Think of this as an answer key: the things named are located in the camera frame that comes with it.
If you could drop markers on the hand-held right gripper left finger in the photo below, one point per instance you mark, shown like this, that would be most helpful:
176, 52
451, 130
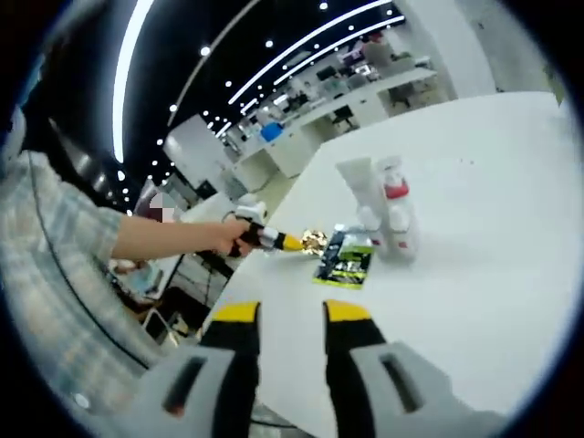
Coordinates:
191, 392

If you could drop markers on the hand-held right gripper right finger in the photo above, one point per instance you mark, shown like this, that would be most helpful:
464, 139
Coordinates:
392, 392

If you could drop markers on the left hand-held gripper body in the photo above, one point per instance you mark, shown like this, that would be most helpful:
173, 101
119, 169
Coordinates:
255, 223

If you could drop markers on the gold foil skincare sachet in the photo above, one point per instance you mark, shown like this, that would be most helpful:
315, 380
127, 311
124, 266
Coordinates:
314, 241

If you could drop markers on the black green skincare packet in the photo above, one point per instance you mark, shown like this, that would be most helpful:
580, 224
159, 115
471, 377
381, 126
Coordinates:
344, 260

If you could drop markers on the small white skincare pump bottle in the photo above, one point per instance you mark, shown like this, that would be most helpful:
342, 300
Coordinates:
369, 226

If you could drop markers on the white skincare tube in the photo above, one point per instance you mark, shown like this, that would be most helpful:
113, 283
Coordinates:
360, 182

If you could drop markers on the red collar white skincare bottle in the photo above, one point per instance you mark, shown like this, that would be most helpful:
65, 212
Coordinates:
401, 214

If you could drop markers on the blue storage box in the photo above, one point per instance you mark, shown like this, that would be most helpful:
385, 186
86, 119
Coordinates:
272, 132

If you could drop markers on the person's left hand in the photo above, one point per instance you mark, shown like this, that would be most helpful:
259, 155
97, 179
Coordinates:
226, 239

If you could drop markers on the long white office desk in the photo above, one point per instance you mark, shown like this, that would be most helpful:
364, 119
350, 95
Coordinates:
337, 118

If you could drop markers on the plaid shirt person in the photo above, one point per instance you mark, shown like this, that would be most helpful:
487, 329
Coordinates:
59, 274

